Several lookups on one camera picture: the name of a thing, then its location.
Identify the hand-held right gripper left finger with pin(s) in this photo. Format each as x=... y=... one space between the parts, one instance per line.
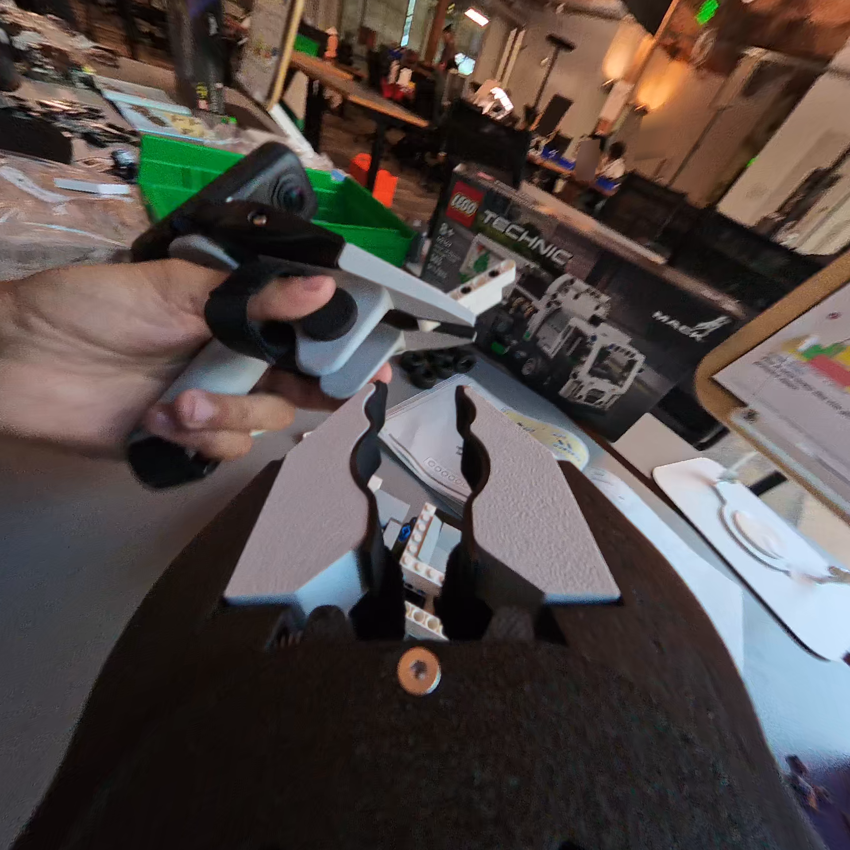
x=305 y=531

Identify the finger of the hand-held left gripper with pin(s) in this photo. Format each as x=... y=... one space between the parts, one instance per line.
x=392 y=279
x=431 y=338

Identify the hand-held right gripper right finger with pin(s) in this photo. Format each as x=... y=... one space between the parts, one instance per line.
x=544 y=531

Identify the white lego subassembly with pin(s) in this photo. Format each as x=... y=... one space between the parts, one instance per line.
x=485 y=285

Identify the lego truck model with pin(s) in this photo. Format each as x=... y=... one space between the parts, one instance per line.
x=425 y=531

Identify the lego instruction booklet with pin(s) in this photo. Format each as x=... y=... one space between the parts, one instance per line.
x=425 y=438

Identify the lego set box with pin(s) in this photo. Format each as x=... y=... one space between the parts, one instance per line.
x=597 y=279

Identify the person's left hand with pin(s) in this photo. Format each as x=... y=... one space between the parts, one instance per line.
x=99 y=345

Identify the orange plastic object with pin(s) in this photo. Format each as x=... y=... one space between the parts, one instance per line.
x=378 y=186

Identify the green plastic bin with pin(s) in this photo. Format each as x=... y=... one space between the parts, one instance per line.
x=192 y=179

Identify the white board stand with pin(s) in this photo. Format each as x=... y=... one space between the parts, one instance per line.
x=697 y=491

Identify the wooden instruction board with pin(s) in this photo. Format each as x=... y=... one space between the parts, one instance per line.
x=705 y=378
x=265 y=46

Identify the clear plastic bag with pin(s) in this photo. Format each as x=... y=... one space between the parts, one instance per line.
x=60 y=219

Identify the printed instruction sheet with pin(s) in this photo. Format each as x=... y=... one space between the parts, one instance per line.
x=797 y=378

